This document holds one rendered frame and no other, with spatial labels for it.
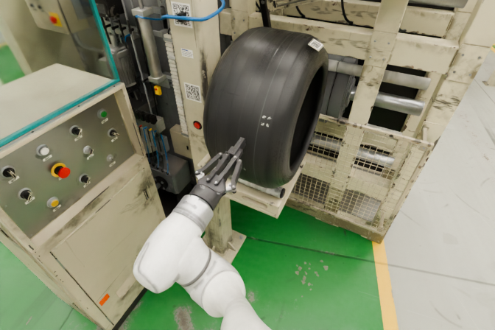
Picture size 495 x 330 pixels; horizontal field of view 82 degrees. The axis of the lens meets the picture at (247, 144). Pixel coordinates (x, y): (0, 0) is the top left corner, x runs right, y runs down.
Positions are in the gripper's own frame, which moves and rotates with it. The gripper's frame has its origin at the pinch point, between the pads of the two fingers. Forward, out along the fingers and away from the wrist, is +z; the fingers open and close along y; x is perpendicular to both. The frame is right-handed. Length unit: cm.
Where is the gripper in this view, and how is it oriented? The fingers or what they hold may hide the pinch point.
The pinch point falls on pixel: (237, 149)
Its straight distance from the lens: 83.1
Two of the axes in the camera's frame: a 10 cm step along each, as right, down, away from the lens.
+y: -8.9, -2.9, 3.5
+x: 0.6, 6.8, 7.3
